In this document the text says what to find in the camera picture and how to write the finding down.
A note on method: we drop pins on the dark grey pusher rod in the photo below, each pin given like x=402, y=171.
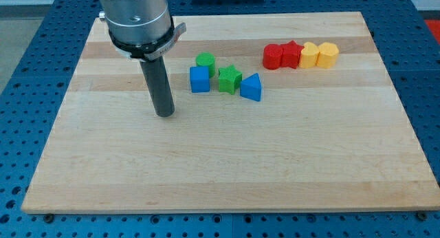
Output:
x=158, y=86

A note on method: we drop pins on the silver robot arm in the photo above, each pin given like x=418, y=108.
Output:
x=145, y=30

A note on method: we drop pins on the green star block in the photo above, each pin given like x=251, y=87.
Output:
x=229, y=79

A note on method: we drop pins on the red star block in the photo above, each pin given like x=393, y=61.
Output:
x=291, y=54

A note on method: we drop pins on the blue cube block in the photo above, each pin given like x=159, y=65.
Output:
x=199, y=79

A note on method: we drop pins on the green cylinder block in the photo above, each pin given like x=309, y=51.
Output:
x=207, y=59

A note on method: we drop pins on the blue triangle block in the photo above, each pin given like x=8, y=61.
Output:
x=251, y=88

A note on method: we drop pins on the red cylinder block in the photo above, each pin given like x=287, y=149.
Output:
x=272, y=56

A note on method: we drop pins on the wooden board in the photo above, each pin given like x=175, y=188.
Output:
x=320, y=140

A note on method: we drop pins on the yellow heart block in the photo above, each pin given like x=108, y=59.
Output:
x=308, y=55

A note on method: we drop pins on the yellow hexagon block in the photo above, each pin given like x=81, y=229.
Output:
x=328, y=55

